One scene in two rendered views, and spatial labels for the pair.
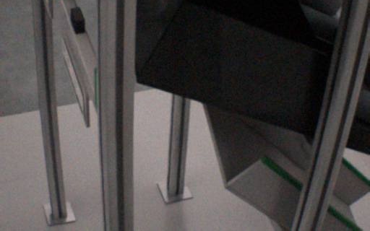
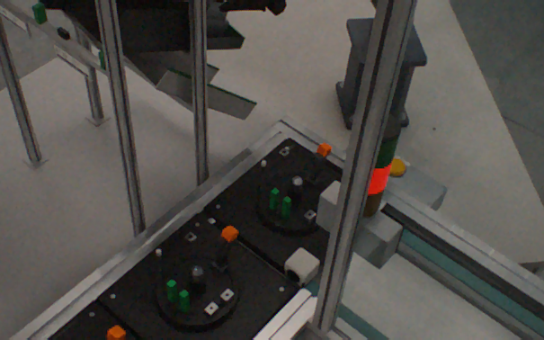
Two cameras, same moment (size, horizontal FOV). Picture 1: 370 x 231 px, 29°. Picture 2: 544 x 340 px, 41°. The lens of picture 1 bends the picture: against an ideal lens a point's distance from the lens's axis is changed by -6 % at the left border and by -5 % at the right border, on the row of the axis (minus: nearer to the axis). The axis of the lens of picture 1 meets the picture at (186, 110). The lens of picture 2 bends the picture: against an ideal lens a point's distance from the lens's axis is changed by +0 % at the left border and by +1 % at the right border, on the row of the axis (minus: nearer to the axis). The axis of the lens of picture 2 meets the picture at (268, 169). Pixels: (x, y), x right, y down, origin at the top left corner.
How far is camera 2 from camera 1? 0.64 m
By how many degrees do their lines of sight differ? 23
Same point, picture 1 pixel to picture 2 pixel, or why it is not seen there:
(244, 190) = (164, 87)
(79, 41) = (71, 43)
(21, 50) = not seen: outside the picture
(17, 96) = not seen: outside the picture
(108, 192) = (120, 104)
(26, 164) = not seen: outside the picture
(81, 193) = (41, 141)
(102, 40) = (108, 38)
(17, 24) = not seen: outside the picture
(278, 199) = (181, 86)
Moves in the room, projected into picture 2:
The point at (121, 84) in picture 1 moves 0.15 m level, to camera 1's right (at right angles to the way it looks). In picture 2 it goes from (117, 54) to (212, 27)
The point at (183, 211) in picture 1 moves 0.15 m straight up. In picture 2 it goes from (110, 127) to (101, 76)
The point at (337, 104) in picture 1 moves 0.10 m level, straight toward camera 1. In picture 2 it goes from (198, 31) to (209, 73)
